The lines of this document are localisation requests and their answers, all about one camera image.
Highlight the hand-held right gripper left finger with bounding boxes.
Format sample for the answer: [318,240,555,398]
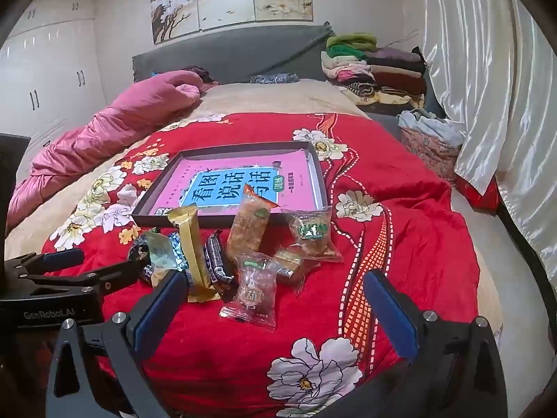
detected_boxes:
[46,270,190,418]

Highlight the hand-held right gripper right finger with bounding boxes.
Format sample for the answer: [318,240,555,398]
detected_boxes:
[363,269,509,418]

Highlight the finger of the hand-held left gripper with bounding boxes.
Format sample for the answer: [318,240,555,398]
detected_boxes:
[2,248,85,277]
[17,261,151,297]

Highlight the light green snack packet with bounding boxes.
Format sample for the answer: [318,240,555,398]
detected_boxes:
[143,230,179,268]

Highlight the gold bar snack packet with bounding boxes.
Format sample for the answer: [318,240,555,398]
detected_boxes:
[167,207,220,303]

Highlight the dark blue cookie packet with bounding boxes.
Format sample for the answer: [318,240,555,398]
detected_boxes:
[204,230,240,303]

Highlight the clear packet with brown ball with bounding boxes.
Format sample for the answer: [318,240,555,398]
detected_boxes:
[220,253,279,331]

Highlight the small brown cake packet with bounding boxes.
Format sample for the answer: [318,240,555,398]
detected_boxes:
[272,248,323,294]

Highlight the clear packet with green label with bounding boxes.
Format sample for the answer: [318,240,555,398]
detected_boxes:
[281,206,344,264]

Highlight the orange-topped pastry packet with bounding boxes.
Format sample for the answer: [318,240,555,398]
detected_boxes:
[226,184,279,255]

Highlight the dark grey shallow tray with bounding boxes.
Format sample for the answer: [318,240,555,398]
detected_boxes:
[131,140,329,231]

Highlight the red floral blanket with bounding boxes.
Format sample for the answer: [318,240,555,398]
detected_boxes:
[41,112,479,418]

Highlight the pink quilt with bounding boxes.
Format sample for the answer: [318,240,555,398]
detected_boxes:
[6,70,207,229]

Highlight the pink book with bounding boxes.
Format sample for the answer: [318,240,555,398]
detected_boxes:
[150,148,316,218]

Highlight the red cloth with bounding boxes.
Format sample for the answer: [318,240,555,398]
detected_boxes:
[453,174,501,214]

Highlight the pink floral fabric bag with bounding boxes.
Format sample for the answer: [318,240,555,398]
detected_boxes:
[399,126,462,184]

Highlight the white wardrobe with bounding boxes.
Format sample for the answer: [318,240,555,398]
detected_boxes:
[0,0,107,149]

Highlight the pale blue crumpled clothes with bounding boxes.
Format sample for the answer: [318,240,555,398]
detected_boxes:
[397,109,466,146]

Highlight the dark maroon cloth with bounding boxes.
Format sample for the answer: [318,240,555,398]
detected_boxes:
[180,66,220,85]

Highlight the bed with beige sheet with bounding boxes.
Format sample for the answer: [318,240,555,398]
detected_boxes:
[4,79,540,358]

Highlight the stack of folded clothes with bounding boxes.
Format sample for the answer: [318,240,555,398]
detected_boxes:
[321,32,429,106]

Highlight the blue patterned cloth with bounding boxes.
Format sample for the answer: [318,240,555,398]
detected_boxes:
[250,73,300,85]

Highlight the grey headboard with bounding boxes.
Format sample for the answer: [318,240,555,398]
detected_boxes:
[132,24,336,84]

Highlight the white satin curtain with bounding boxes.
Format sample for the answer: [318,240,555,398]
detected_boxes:
[420,0,557,279]

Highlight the floral wall painting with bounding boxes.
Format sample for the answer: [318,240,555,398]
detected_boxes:
[150,0,314,45]

